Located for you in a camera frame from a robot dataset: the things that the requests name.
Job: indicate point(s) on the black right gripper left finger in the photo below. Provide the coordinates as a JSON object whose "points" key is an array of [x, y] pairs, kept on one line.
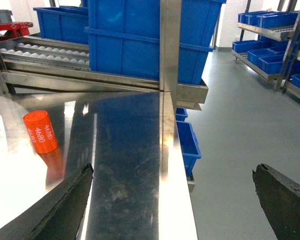
{"points": [[56, 216]]}

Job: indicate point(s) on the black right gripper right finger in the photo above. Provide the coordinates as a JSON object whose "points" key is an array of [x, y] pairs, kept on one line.
{"points": [[279, 197]]}

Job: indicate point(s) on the orange cylindrical capacitor 4680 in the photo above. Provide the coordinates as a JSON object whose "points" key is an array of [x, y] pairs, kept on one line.
{"points": [[40, 131]]}

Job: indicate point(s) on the blue bin under table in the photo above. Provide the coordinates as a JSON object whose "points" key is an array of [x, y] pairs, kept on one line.
{"points": [[189, 146]]}

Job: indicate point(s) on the steel roller conveyor rack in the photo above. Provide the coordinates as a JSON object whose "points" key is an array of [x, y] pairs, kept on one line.
{"points": [[54, 77]]}

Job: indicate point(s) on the steel shelf rack with bins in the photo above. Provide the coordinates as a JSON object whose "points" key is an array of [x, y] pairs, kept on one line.
{"points": [[269, 44]]}

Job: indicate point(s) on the blue crate behind left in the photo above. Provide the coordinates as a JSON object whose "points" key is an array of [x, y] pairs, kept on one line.
{"points": [[64, 23]]}

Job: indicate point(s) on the large blue plastic crate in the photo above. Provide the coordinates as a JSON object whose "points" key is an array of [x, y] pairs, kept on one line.
{"points": [[124, 37]]}

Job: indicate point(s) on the red metal frame table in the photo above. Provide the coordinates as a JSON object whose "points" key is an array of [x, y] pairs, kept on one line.
{"points": [[15, 30]]}

